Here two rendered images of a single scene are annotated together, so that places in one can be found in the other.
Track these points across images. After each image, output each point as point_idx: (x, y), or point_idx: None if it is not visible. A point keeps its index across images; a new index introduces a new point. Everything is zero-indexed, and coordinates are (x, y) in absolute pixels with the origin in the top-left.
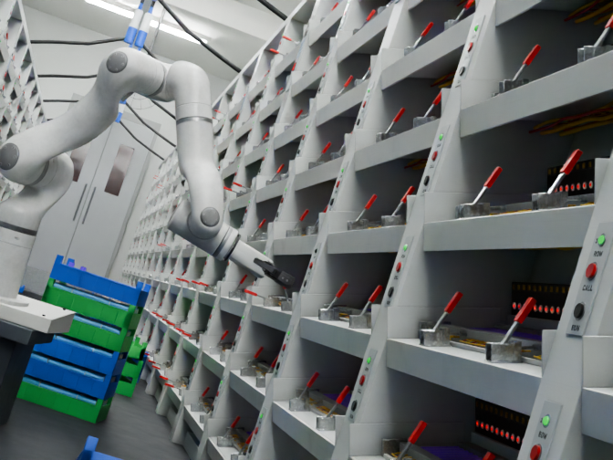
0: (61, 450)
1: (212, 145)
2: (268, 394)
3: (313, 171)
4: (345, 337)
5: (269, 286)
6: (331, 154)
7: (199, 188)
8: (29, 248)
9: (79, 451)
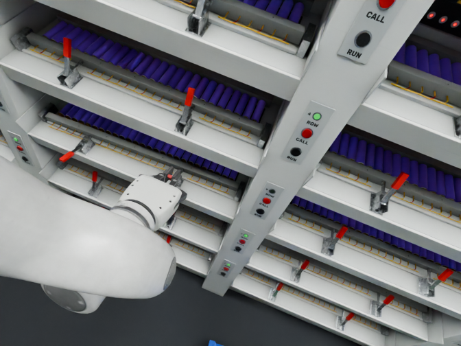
0: (11, 344)
1: (25, 173)
2: (228, 255)
3: (90, 3)
4: (416, 298)
5: (29, 107)
6: (189, 19)
7: (145, 284)
8: None
9: (6, 317)
